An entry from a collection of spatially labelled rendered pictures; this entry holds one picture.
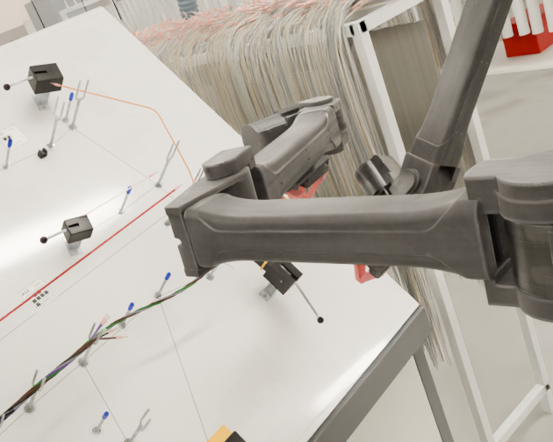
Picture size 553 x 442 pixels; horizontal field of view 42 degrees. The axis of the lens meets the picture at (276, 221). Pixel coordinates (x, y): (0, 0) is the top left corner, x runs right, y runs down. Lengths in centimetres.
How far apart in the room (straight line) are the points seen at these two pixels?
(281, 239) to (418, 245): 13
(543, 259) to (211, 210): 32
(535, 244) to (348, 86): 137
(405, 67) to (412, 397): 98
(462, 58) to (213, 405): 72
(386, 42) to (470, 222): 171
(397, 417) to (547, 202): 121
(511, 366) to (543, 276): 235
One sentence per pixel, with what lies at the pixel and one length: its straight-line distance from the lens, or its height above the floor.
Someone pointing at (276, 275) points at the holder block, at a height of 112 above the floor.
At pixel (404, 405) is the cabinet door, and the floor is 68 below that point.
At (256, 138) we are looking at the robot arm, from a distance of 114.
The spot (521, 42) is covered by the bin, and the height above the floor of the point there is 73.
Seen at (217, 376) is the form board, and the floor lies 103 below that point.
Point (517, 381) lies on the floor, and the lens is 278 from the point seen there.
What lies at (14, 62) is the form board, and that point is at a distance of 167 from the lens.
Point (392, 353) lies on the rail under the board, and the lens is 155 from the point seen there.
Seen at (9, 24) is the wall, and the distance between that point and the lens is 1299.
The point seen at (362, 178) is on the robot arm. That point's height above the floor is 130.
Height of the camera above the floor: 170
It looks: 21 degrees down
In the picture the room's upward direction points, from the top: 21 degrees counter-clockwise
